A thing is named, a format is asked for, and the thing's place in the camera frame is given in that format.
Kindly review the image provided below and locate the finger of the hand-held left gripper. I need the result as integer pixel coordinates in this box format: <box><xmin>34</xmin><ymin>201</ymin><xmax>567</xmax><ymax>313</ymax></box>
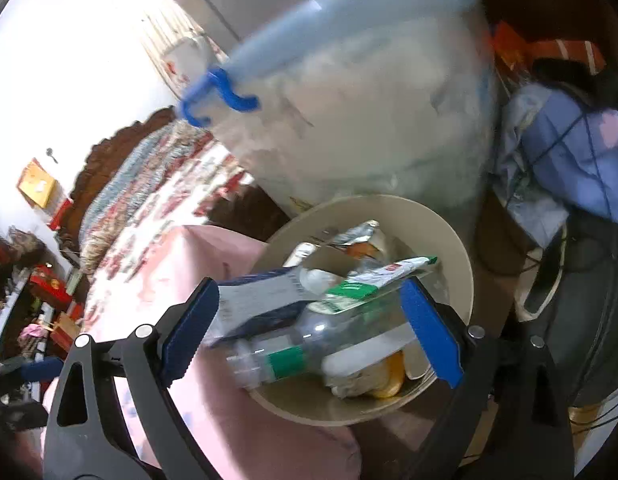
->
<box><xmin>0</xmin><ymin>355</ymin><xmax>65</xmax><ymax>401</ymax></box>

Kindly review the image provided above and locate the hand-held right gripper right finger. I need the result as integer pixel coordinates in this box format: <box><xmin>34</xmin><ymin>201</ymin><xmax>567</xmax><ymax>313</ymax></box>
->
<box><xmin>399</xmin><ymin>277</ymin><xmax>574</xmax><ymax>480</ymax></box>

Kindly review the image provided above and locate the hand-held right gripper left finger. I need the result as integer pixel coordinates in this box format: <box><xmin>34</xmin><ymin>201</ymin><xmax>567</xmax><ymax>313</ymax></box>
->
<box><xmin>43</xmin><ymin>276</ymin><xmax>221</xmax><ymax>480</ymax></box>

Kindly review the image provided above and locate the yellow bread piece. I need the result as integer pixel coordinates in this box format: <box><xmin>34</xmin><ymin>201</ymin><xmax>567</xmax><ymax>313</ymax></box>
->
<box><xmin>371</xmin><ymin>350</ymin><xmax>406</xmax><ymax>398</ymax></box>

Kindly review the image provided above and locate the beige round bin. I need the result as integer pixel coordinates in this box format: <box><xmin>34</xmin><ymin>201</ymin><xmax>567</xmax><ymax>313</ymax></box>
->
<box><xmin>249</xmin><ymin>195</ymin><xmax>474</xmax><ymax>428</ymax></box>

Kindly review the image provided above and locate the clear plastic bottle green label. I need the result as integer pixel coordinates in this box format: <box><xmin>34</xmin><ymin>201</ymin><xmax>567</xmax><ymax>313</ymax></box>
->
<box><xmin>225</xmin><ymin>280</ymin><xmax>440</xmax><ymax>391</ymax></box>

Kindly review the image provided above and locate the blue white packet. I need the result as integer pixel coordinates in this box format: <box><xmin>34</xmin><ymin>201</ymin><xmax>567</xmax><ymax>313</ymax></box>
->
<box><xmin>204</xmin><ymin>266</ymin><xmax>315</xmax><ymax>348</ymax></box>

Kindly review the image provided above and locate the green white wrapper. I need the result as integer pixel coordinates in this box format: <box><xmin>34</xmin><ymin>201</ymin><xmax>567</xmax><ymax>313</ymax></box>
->
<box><xmin>346</xmin><ymin>256</ymin><xmax>439</xmax><ymax>286</ymax></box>

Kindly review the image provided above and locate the red box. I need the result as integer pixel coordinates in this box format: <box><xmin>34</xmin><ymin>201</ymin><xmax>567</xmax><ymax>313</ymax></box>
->
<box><xmin>29</xmin><ymin>265</ymin><xmax>72</xmax><ymax>306</ymax></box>

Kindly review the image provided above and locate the pink printed bed sheet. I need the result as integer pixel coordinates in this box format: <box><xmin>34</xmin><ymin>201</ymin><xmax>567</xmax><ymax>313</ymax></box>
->
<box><xmin>42</xmin><ymin>225</ymin><xmax>362</xmax><ymax>480</ymax></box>

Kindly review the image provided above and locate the silver foil wrapper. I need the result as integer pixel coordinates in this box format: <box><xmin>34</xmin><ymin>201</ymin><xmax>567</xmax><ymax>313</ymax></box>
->
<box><xmin>329</xmin><ymin>220</ymin><xmax>381</xmax><ymax>247</ymax></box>

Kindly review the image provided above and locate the floral quilt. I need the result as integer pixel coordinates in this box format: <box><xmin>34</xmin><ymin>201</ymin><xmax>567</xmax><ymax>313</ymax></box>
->
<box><xmin>79</xmin><ymin>120</ymin><xmax>255</xmax><ymax>281</ymax></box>

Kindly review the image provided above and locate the red paper strip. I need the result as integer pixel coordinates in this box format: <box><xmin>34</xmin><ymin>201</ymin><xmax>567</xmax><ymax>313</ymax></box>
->
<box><xmin>49</xmin><ymin>199</ymin><xmax>72</xmax><ymax>228</ymax></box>

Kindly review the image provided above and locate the dark grey bag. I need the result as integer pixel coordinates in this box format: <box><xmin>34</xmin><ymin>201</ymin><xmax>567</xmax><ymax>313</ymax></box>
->
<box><xmin>514</xmin><ymin>210</ymin><xmax>618</xmax><ymax>406</ymax></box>

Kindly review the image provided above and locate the dark wooden headboard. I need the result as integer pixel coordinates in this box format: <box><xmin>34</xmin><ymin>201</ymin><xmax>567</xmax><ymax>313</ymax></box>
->
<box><xmin>72</xmin><ymin>107</ymin><xmax>175</xmax><ymax>241</ymax></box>

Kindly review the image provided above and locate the blue clothing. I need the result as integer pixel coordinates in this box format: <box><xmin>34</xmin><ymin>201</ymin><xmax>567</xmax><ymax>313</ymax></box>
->
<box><xmin>499</xmin><ymin>82</ymin><xmax>618</xmax><ymax>221</ymax></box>

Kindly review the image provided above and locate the clear container with blue lid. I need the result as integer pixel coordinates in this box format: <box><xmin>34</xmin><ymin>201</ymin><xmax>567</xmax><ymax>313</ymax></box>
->
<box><xmin>179</xmin><ymin>0</ymin><xmax>500</xmax><ymax>241</ymax></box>

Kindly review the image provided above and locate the orange striped box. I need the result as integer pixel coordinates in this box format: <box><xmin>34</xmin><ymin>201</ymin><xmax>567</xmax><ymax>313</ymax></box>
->
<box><xmin>491</xmin><ymin>22</ymin><xmax>607</xmax><ymax>76</ymax></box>

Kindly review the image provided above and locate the yellow red wall hanging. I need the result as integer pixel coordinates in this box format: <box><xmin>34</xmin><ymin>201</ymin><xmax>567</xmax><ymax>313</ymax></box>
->
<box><xmin>16</xmin><ymin>158</ymin><xmax>57</xmax><ymax>208</ymax></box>

